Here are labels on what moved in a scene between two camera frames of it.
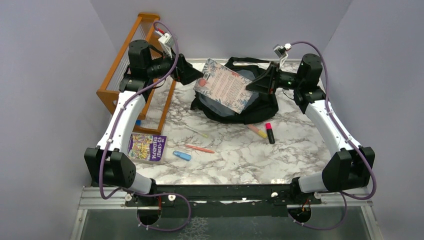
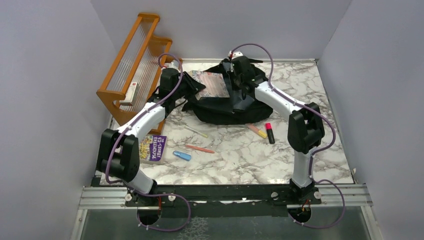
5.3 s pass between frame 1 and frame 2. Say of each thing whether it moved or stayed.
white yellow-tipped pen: stayed
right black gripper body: moved
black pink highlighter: stayed
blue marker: stayed
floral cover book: moved
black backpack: moved
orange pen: stayed
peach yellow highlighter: stayed
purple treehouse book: stayed
